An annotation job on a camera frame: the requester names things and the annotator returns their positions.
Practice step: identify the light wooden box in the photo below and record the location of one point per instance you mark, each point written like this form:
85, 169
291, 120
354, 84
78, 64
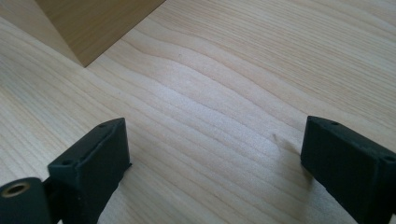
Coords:
93, 28

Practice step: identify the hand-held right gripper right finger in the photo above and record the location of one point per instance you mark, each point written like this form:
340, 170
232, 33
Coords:
351, 174

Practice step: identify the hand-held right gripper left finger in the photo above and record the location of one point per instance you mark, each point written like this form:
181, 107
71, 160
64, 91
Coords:
90, 174

